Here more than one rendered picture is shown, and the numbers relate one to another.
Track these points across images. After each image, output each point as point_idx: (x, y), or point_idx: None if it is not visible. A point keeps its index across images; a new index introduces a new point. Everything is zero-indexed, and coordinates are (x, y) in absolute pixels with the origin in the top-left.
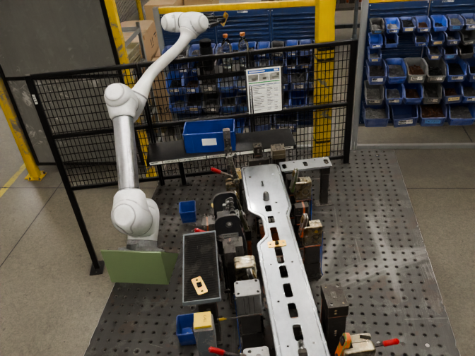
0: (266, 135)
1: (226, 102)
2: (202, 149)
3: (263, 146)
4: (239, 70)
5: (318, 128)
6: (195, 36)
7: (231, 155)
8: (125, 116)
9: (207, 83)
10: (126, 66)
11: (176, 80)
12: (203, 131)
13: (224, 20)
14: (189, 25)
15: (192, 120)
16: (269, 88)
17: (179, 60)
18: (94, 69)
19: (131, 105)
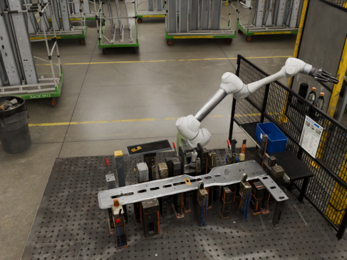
0: (295, 164)
1: (293, 128)
2: (259, 139)
3: (280, 164)
4: (306, 114)
5: (332, 194)
6: (284, 76)
7: (235, 140)
8: (221, 89)
9: (289, 109)
10: (264, 74)
11: (279, 96)
12: (275, 134)
13: (336, 83)
14: (283, 67)
15: (277, 124)
16: (313, 137)
17: (282, 86)
18: (255, 67)
19: (227, 86)
